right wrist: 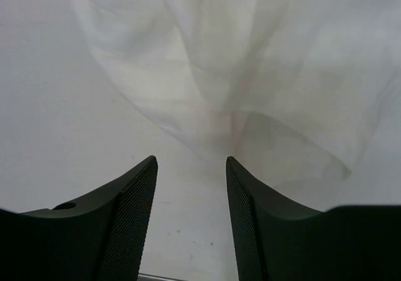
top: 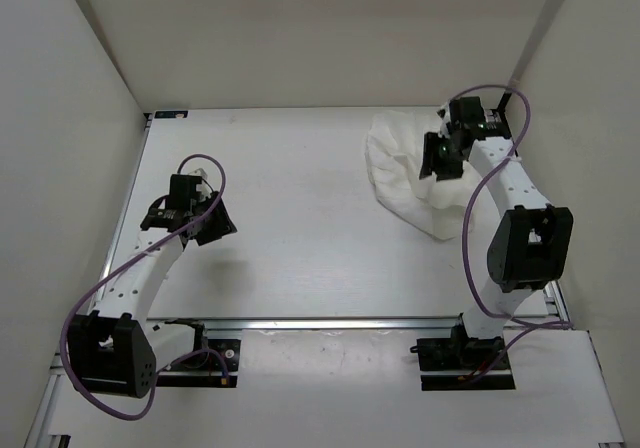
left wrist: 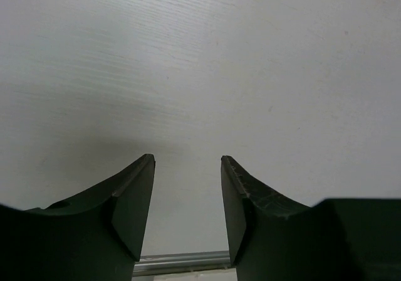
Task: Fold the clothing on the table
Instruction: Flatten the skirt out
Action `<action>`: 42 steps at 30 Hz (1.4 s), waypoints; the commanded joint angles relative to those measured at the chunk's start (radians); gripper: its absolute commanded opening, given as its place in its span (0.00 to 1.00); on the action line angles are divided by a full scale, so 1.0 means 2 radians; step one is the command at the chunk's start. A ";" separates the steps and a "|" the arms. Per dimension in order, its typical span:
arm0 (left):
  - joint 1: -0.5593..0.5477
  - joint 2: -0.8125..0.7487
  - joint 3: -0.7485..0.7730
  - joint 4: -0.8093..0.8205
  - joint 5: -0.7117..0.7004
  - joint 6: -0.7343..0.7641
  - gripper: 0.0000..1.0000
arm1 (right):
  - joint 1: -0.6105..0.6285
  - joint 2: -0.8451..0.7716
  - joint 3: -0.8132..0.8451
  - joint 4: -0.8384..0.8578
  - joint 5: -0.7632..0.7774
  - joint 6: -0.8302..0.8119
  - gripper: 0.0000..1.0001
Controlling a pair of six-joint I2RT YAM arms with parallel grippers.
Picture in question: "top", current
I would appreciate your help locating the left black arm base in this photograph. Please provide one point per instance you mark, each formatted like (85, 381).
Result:
(187, 357)

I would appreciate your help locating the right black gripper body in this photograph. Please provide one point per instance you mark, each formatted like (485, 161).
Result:
(440, 158)

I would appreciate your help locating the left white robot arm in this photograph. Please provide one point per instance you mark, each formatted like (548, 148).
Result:
(114, 349)

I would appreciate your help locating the white foam front board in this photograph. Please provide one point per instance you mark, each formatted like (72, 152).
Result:
(363, 389)

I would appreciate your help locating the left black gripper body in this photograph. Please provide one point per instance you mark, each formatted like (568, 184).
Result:
(214, 225)

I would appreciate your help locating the left blue corner sticker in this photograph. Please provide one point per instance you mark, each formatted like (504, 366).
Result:
(171, 114)

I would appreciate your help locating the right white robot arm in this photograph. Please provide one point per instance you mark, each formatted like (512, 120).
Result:
(529, 248)

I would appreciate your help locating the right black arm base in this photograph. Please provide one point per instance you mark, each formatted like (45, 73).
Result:
(460, 363)

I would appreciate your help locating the aluminium table edge rail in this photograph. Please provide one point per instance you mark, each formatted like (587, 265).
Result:
(322, 324)

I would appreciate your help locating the white pleated skirt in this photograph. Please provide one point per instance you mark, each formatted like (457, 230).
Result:
(393, 153)

